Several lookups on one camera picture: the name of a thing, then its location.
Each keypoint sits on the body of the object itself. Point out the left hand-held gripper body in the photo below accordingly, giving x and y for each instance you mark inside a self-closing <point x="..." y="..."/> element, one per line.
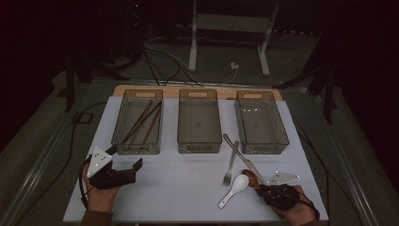
<point x="116" y="180"/>

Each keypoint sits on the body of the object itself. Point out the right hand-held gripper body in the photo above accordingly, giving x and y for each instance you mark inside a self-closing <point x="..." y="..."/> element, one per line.
<point x="279" y="196"/>

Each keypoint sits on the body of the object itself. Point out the metal table knife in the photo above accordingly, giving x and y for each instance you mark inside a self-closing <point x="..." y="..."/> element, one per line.
<point x="247" y="163"/>

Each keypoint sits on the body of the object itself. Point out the metal fork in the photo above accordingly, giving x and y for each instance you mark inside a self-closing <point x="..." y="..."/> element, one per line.
<point x="227" y="179"/>

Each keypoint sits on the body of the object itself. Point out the transparent grey plastic bin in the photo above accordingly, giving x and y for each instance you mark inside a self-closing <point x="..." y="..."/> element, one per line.
<point x="198" y="125"/>
<point x="258" y="125"/>
<point x="125" y="109"/>

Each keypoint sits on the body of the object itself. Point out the person's left hand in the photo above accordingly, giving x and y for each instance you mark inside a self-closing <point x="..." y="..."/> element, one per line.
<point x="100" y="199"/>

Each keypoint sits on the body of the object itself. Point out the person's right hand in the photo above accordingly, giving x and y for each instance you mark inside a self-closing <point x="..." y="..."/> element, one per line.
<point x="298" y="213"/>

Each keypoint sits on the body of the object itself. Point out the white ceramic spoon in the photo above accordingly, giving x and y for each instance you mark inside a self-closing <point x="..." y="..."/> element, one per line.
<point x="240" y="182"/>

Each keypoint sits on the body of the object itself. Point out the black tripod stand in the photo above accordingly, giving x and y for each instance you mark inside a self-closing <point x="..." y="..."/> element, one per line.
<point x="69" y="91"/>
<point x="328" y="100"/>

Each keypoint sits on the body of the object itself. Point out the white plug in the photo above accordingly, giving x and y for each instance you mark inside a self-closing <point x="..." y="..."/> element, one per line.
<point x="234" y="65"/>

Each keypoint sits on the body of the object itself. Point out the white metal stand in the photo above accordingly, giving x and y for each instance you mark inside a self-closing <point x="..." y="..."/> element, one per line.
<point x="193" y="47"/>

